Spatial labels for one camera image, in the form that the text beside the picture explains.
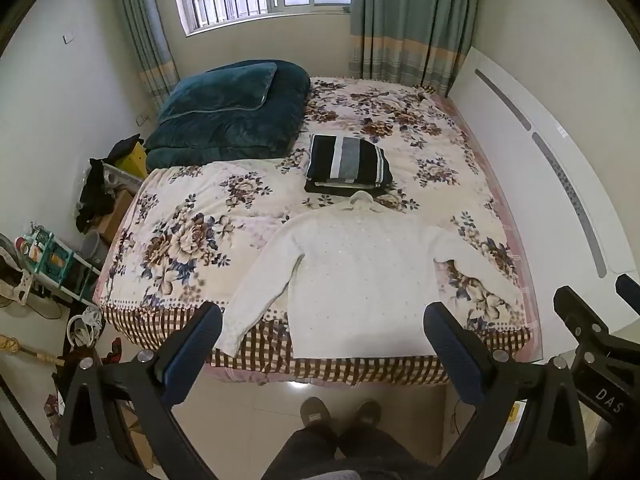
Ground person's legs in dark pants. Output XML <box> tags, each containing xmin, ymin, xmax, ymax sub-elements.
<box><xmin>260</xmin><ymin>425</ymin><xmax>421</xmax><ymax>480</ymax></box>

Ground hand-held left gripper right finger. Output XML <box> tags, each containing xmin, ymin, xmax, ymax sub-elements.
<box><xmin>423</xmin><ymin>301</ymin><xmax>590</xmax><ymax>480</ymax></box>

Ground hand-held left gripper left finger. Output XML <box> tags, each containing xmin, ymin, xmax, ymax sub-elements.
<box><xmin>56</xmin><ymin>301</ymin><xmax>223</xmax><ymax>480</ymax></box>

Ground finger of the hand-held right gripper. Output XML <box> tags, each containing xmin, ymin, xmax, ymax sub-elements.
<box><xmin>553</xmin><ymin>286</ymin><xmax>613</xmax><ymax>347</ymax></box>
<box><xmin>615</xmin><ymin>273</ymin><xmax>640</xmax><ymax>314</ymax></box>

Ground teal folded quilt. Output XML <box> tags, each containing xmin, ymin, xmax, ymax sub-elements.
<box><xmin>144</xmin><ymin>59</ymin><xmax>312</xmax><ymax>170</ymax></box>

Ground yellow plastic object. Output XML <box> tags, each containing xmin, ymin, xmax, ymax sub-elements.
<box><xmin>114</xmin><ymin>141</ymin><xmax>148</xmax><ymax>181</ymax></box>

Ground person's right shoe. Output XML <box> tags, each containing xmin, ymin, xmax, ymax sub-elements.
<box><xmin>350</xmin><ymin>400</ymin><xmax>382</xmax><ymax>433</ymax></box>

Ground white knit sweater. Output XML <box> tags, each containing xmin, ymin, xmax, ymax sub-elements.
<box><xmin>214</xmin><ymin>191</ymin><xmax>526</xmax><ymax>359</ymax></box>

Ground bed with floral sheet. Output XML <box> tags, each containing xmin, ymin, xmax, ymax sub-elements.
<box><xmin>94</xmin><ymin>76</ymin><xmax>543</xmax><ymax>386</ymax></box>

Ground black clothing pile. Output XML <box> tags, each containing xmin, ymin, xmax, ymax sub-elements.
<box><xmin>75</xmin><ymin>134</ymin><xmax>143</xmax><ymax>233</ymax></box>

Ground cardboard box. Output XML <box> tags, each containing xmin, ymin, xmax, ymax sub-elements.
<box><xmin>97</xmin><ymin>190</ymin><xmax>136</xmax><ymax>246</ymax></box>

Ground dark folded garment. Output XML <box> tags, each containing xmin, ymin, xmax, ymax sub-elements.
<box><xmin>303</xmin><ymin>177</ymin><xmax>386</xmax><ymax>195</ymax></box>

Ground person's shoe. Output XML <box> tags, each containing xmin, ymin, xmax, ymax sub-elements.
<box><xmin>300</xmin><ymin>396</ymin><xmax>332</xmax><ymax>431</ymax></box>
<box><xmin>350</xmin><ymin>400</ymin><xmax>382</xmax><ymax>433</ymax></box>

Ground green shelf rack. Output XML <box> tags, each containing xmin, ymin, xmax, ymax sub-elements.
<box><xmin>15</xmin><ymin>227</ymin><xmax>103</xmax><ymax>311</ymax></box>

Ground teal pillow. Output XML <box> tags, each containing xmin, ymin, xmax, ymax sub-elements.
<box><xmin>159</xmin><ymin>62</ymin><xmax>278</xmax><ymax>123</ymax></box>

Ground white headboard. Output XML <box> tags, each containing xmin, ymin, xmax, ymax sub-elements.
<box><xmin>449</xmin><ymin>46</ymin><xmax>640</xmax><ymax>336</ymax></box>

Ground black grey striped folded sweater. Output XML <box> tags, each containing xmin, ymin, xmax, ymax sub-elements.
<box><xmin>306</xmin><ymin>133</ymin><xmax>392</xmax><ymax>184</ymax></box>

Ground grey bucket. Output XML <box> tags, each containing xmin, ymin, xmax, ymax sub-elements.
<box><xmin>80</xmin><ymin>230</ymin><xmax>108</xmax><ymax>267</ymax></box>

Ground white coiled cable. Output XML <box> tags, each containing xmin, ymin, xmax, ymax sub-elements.
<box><xmin>66</xmin><ymin>307</ymin><xmax>103</xmax><ymax>348</ymax></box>

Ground narrow teal curtain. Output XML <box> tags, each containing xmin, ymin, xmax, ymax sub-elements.
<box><xmin>112</xmin><ymin>0</ymin><xmax>181</xmax><ymax>111</ymax></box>

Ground person's left shoe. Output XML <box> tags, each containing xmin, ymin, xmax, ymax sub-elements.
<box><xmin>300</xmin><ymin>396</ymin><xmax>332</xmax><ymax>431</ymax></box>

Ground wide teal curtain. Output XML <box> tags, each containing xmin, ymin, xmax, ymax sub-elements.
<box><xmin>346</xmin><ymin>0</ymin><xmax>483</xmax><ymax>88</ymax></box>

